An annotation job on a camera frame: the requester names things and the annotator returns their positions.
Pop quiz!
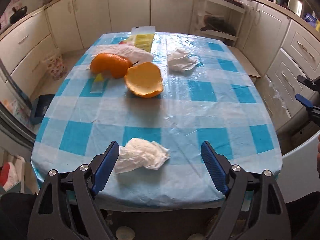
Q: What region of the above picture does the white tissue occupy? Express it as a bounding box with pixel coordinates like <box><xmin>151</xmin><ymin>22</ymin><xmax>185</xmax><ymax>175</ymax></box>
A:
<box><xmin>114</xmin><ymin>138</ymin><xmax>170</xmax><ymax>174</ymax></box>
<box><xmin>167</xmin><ymin>49</ymin><xmax>199</xmax><ymax>72</ymax></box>

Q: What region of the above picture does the person's right hand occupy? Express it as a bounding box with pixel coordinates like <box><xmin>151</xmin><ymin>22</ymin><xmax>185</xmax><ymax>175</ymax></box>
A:
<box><xmin>317</xmin><ymin>135</ymin><xmax>320</xmax><ymax>175</ymax></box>

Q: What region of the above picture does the cream drawer cabinet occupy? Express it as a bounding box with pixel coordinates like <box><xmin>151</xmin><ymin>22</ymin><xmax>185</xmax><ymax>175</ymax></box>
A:
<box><xmin>267</xmin><ymin>21</ymin><xmax>319</xmax><ymax>116</ymax></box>

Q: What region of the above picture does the small white wooden stool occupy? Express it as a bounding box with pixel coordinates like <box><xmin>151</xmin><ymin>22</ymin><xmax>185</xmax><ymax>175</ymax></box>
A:
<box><xmin>228</xmin><ymin>46</ymin><xmax>261</xmax><ymax>83</ymax></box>

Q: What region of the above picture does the small yellow clear wrapper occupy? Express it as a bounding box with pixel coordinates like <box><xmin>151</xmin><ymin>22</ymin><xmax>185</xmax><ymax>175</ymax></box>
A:
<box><xmin>89</xmin><ymin>73</ymin><xmax>108</xmax><ymax>94</ymax></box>

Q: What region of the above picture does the white electric kettle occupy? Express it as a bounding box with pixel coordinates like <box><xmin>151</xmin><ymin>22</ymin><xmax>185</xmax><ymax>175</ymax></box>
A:
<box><xmin>287</xmin><ymin>0</ymin><xmax>305</xmax><ymax>17</ymax></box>

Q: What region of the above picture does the blue checkered plastic tablecloth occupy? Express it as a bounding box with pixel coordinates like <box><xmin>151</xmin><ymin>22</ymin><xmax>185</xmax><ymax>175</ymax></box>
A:
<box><xmin>31</xmin><ymin>33</ymin><xmax>283</xmax><ymax>211</ymax></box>

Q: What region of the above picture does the orange peel open piece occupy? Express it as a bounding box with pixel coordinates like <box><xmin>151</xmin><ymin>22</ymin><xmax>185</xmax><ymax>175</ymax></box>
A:
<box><xmin>124</xmin><ymin>62</ymin><xmax>163</xmax><ymax>98</ymax></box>

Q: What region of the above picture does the dark blue box on floor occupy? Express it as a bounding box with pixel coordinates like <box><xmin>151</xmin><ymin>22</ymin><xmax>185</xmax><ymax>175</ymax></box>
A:
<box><xmin>30</xmin><ymin>94</ymin><xmax>55</xmax><ymax>125</ymax></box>

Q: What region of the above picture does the orange peel dome piece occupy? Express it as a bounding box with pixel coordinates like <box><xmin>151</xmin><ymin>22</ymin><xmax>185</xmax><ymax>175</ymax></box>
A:
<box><xmin>90</xmin><ymin>53</ymin><xmax>133</xmax><ymax>79</ymax></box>

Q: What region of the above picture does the white plastic bag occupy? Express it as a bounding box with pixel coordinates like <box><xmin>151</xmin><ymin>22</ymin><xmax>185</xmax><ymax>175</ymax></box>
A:
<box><xmin>86</xmin><ymin>44</ymin><xmax>154</xmax><ymax>65</ymax></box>

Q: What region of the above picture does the black frying pan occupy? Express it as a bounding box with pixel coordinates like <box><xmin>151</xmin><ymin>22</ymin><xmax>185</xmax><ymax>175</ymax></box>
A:
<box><xmin>200</xmin><ymin>15</ymin><xmax>236</xmax><ymax>36</ymax></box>

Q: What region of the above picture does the floral waste basket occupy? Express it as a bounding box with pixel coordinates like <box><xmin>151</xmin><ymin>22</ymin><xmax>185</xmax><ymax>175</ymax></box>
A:
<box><xmin>43</xmin><ymin>52</ymin><xmax>67</xmax><ymax>80</ymax></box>

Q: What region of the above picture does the white shelf rack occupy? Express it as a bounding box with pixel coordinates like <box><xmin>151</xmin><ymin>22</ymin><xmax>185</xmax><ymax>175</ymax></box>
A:
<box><xmin>189</xmin><ymin>0</ymin><xmax>248</xmax><ymax>47</ymax></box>

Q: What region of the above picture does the yellow clear zip bag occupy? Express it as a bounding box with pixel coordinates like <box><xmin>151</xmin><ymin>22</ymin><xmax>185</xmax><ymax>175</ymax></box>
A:
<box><xmin>125</xmin><ymin>26</ymin><xmax>156</xmax><ymax>53</ymax></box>

